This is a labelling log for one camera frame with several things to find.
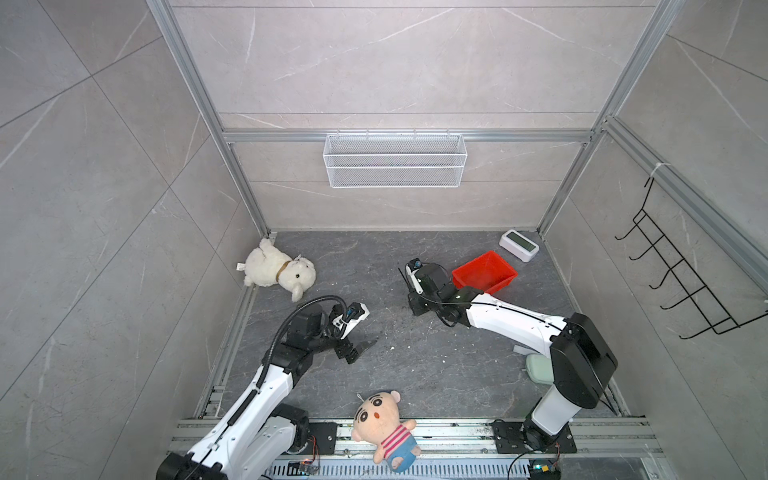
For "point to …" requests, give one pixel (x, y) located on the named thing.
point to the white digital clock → (518, 245)
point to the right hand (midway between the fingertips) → (412, 292)
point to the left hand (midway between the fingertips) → (361, 318)
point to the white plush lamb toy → (266, 266)
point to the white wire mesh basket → (391, 161)
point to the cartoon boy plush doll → (377, 421)
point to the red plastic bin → (487, 273)
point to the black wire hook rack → (716, 315)
